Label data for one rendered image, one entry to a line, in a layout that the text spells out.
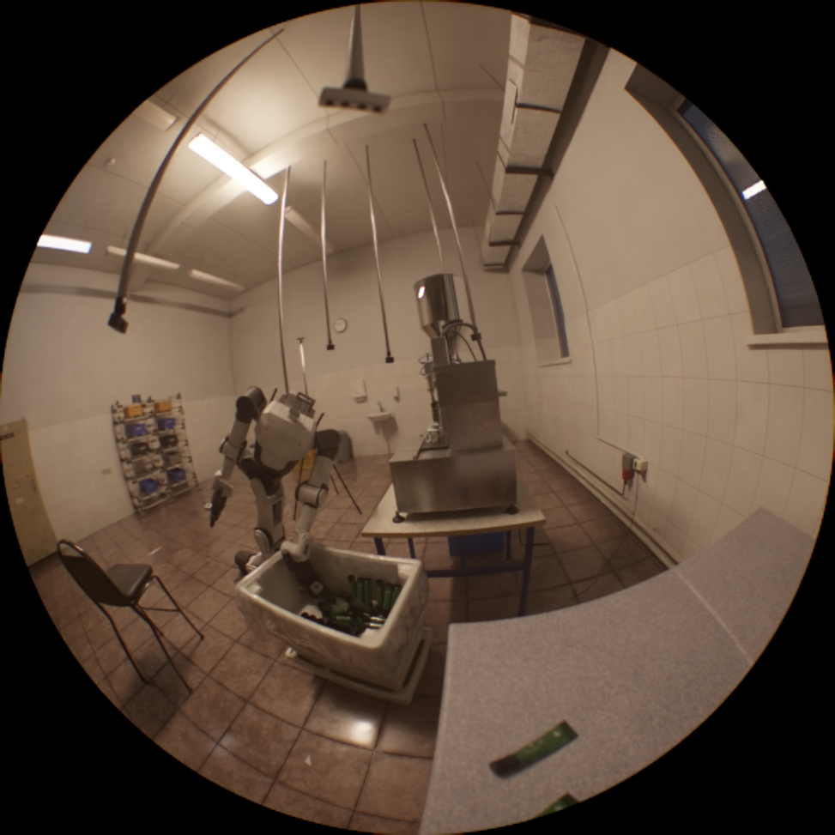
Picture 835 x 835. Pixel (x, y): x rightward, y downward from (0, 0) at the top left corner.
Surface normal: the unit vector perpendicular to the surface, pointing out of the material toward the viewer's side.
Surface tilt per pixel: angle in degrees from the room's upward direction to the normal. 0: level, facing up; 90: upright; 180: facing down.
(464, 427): 90
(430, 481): 90
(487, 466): 90
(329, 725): 0
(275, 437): 108
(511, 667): 0
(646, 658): 0
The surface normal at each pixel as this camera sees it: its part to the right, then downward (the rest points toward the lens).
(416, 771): -0.13, -0.98
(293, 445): 0.25, 0.40
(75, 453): 0.98, -0.11
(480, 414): -0.15, 0.15
